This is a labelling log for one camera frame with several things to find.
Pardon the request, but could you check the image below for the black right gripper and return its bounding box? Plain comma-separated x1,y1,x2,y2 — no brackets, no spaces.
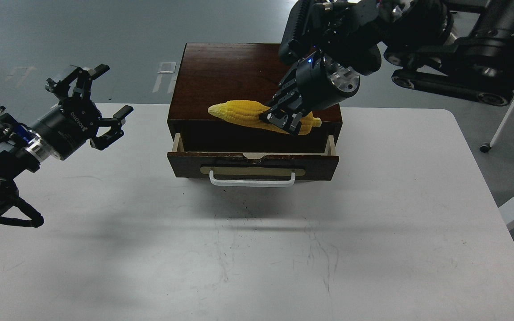
259,56,361,136

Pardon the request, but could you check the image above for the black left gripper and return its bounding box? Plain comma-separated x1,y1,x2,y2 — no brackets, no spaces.
31,64,134,160

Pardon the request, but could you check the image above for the yellow plastic corn cob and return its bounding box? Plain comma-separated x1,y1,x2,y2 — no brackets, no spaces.
207,100,322,136

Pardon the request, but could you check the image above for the wooden drawer white handle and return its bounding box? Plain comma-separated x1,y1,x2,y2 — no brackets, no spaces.
167,132,340,188

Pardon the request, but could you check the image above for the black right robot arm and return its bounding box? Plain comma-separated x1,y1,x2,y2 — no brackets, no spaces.
259,0,514,136

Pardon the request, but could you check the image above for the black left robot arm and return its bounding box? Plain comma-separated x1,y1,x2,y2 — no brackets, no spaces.
0,64,134,228

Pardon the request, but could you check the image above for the dark wooden drawer cabinet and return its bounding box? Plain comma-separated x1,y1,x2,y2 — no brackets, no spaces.
167,43,343,154

